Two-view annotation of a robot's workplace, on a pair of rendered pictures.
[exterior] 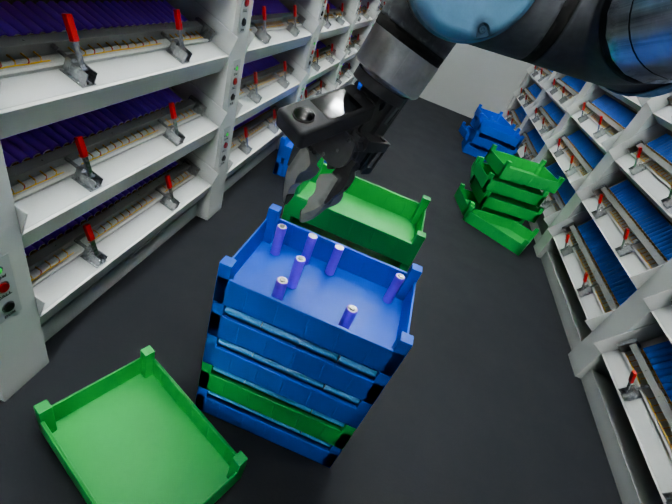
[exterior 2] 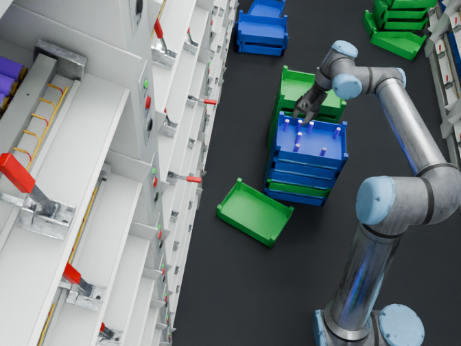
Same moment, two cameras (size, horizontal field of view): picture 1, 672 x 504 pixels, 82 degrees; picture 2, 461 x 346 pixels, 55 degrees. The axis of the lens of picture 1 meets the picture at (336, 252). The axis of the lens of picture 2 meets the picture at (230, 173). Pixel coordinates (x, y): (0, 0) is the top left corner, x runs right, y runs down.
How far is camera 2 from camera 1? 1.32 m
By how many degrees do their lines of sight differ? 19
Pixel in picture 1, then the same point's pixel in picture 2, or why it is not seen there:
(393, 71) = (328, 86)
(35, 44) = not seen: hidden behind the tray
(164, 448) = (259, 212)
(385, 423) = (342, 185)
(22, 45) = not seen: hidden behind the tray
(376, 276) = (328, 128)
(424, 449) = not seen: hidden behind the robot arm
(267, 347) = (295, 168)
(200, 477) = (276, 218)
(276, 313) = (298, 156)
